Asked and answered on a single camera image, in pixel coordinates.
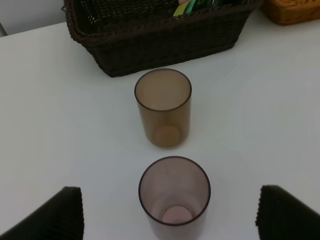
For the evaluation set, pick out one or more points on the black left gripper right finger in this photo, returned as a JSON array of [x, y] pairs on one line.
[[281, 216]]

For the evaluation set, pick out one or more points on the purple translucent plastic cup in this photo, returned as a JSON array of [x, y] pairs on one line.
[[174, 193]]

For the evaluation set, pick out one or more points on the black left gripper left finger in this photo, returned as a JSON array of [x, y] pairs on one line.
[[59, 218]]

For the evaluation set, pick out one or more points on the light orange wicker basket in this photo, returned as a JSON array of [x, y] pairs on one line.
[[291, 12]]

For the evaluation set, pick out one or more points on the brown translucent plastic cup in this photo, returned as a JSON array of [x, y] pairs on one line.
[[163, 98]]

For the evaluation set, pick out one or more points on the dark green pump bottle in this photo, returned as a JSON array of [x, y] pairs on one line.
[[186, 7]]

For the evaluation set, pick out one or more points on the dark brown wicker basket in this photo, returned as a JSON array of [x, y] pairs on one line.
[[129, 36]]

